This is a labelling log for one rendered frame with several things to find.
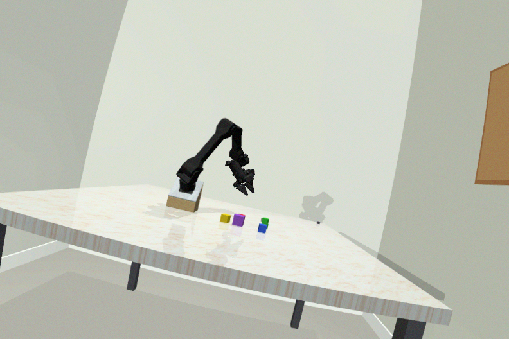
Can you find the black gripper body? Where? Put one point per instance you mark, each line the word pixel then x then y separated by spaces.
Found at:
pixel 241 177

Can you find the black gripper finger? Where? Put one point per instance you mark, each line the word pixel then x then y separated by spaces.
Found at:
pixel 242 189
pixel 249 185

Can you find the purple block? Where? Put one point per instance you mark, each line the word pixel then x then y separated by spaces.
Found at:
pixel 238 220

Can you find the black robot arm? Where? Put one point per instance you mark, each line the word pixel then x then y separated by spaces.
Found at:
pixel 191 169

